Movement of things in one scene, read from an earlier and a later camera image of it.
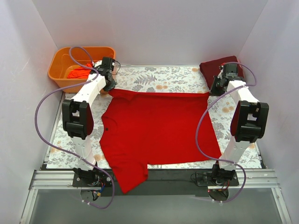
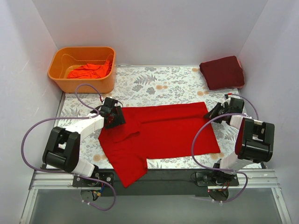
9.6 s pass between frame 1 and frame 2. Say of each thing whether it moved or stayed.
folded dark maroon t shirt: stayed
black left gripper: moved
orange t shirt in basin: stayed
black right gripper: moved
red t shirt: moved
